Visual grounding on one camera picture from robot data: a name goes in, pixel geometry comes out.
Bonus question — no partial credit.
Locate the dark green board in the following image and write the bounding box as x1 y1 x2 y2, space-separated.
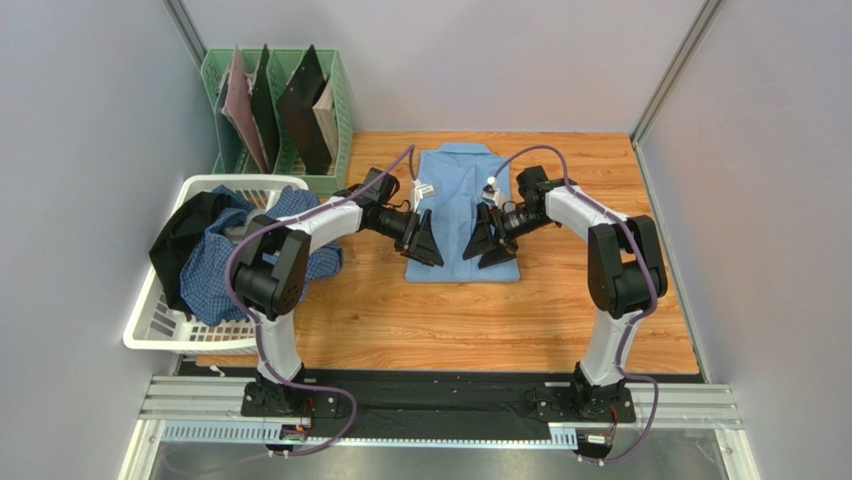
251 45 280 173

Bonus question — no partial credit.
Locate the right corner aluminium profile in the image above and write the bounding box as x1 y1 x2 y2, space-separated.
630 0 725 146

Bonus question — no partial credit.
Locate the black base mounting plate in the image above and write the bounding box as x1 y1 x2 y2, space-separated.
240 369 636 441

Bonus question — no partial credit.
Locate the black board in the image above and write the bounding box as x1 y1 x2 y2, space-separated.
276 45 332 175

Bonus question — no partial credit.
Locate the left corner aluminium profile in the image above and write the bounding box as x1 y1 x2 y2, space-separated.
162 0 207 69

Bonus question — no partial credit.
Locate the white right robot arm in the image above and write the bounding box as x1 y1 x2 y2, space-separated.
462 167 668 420

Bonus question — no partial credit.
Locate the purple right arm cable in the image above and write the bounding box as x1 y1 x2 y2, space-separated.
489 144 660 466

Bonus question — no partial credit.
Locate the light blue long sleeve shirt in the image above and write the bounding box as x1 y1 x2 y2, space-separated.
405 142 520 283

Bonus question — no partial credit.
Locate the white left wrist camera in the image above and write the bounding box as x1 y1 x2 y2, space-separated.
409 179 436 210

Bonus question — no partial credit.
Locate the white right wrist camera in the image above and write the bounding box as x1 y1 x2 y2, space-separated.
481 176 507 208

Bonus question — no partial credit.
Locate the green plastic file rack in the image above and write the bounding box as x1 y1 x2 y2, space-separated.
200 46 353 196

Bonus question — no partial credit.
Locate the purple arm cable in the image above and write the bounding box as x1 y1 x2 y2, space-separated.
489 144 660 466
224 144 417 458

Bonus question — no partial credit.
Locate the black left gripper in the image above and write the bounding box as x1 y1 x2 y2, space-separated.
368 204 444 266

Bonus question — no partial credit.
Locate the aluminium frame rail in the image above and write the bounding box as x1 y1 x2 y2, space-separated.
120 368 759 479

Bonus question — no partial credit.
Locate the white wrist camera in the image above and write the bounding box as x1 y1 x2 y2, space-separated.
409 179 436 210
481 176 507 208

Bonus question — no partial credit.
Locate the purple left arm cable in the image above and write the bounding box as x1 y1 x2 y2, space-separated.
224 144 417 458

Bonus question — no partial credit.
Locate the black garment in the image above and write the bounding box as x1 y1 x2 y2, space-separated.
149 192 232 314

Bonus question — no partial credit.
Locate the corner aluminium profile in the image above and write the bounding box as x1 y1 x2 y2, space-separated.
162 0 207 69
630 0 725 146

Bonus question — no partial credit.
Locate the pink board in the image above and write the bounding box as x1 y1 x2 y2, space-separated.
222 45 269 173

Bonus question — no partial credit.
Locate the white plastic laundry basket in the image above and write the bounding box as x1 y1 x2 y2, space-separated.
123 174 309 355

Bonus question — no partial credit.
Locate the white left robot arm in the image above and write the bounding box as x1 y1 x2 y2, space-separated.
226 168 444 417

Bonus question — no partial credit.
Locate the blue checkered shirt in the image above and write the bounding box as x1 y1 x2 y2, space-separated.
179 185 344 327

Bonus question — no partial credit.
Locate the beige board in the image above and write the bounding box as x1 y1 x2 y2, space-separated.
312 78 339 162

